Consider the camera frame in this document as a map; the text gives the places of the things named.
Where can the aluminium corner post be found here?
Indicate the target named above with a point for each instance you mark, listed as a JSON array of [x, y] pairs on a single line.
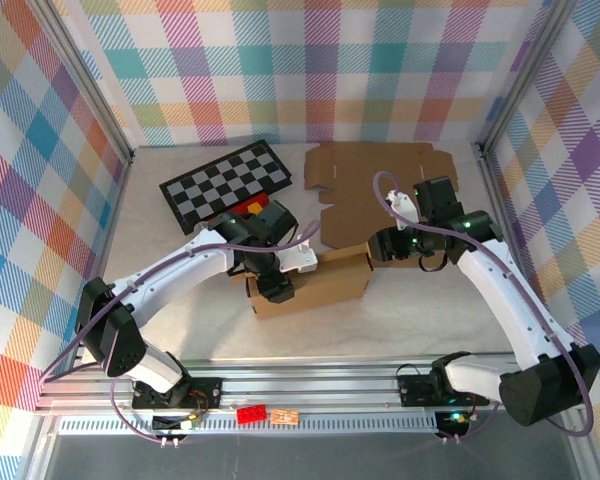
[[525, 75], [107, 120]]

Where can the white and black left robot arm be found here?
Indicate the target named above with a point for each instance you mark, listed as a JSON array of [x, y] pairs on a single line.
[[180, 270]]

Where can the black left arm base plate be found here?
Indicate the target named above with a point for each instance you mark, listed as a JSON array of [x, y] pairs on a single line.
[[205, 392]]

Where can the small orange card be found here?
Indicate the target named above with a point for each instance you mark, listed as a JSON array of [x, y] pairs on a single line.
[[284, 416]]

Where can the aluminium rail frame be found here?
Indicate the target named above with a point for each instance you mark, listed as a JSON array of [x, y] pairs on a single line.
[[305, 385]]

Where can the black connector board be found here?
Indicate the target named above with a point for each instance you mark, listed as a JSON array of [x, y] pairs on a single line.
[[452, 422], [170, 424]]

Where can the small red toy brick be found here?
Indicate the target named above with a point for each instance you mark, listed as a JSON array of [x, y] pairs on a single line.
[[251, 414]]

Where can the long red toy brick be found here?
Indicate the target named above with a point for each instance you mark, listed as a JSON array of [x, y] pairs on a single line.
[[237, 206]]

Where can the black and grey checkerboard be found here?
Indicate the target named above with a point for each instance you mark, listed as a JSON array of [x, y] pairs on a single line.
[[215, 190]]

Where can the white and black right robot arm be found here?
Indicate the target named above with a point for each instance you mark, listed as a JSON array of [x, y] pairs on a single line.
[[500, 300]]

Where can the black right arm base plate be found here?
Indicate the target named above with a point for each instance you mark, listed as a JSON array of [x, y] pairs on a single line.
[[415, 390]]

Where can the yellow toy brick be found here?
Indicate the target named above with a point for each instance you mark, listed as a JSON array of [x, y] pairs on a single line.
[[255, 207]]

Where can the aluminium side rail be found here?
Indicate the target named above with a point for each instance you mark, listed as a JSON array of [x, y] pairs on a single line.
[[492, 185], [121, 190]]

